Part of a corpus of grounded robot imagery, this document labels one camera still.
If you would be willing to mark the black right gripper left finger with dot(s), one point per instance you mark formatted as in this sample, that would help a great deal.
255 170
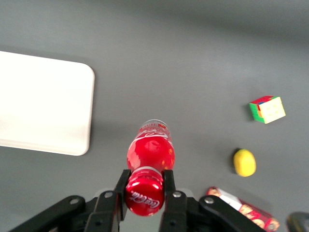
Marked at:
106 212

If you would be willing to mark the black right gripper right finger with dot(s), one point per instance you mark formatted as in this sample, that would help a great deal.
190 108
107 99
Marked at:
177 212

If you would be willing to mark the red coke bottle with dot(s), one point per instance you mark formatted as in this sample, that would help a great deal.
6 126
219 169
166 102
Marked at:
149 154

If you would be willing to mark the beige plastic tray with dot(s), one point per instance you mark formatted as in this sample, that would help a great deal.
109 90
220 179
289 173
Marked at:
43 104

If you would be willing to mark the red cookie box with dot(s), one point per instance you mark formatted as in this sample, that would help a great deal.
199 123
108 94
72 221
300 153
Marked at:
251 212

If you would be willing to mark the yellow lemon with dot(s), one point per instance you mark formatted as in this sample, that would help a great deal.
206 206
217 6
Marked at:
244 163

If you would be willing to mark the colourful puzzle cube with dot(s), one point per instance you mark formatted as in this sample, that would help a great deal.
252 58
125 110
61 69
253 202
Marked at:
271 110

